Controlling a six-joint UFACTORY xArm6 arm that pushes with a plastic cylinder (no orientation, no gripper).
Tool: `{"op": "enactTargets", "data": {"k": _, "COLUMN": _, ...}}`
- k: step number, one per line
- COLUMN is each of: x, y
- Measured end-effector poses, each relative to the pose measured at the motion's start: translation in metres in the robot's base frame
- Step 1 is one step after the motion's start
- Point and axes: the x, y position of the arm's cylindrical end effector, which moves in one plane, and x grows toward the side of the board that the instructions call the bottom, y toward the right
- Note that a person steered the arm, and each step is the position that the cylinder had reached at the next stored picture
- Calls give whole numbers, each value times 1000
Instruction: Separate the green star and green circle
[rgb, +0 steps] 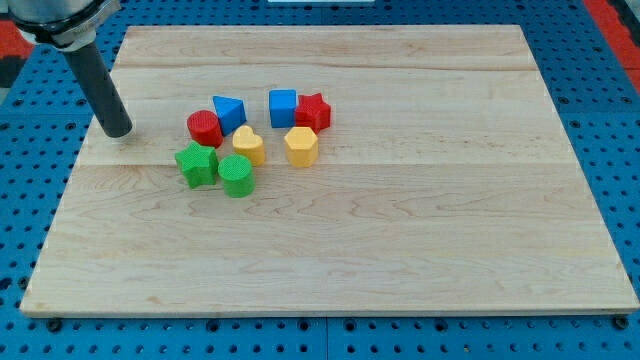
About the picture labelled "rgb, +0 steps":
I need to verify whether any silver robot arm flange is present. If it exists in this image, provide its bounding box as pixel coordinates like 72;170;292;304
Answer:
7;0;121;52

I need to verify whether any red star block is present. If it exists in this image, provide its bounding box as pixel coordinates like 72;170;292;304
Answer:
294;93;331;134

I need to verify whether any green star block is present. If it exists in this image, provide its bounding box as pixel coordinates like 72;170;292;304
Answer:
174;141;219;189

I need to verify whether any yellow hexagon block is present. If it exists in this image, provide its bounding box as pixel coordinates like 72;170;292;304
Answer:
284;127;319;168

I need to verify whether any yellow heart block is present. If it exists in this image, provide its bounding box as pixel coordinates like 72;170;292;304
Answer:
232;125;266;166

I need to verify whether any green cylinder block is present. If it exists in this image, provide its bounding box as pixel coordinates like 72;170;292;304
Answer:
218;154;255;198

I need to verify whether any blue cube block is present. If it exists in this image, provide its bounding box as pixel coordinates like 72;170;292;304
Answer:
269;89;298;128

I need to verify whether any blue triangle block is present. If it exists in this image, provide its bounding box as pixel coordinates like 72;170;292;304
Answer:
212;96;246;136

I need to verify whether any light wooden board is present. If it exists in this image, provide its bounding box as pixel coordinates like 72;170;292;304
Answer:
21;25;639;318

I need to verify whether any red cylinder block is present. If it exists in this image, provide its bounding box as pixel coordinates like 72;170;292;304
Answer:
187;110;224;148

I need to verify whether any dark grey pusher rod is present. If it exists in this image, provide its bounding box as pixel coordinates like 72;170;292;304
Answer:
64;42;133;138

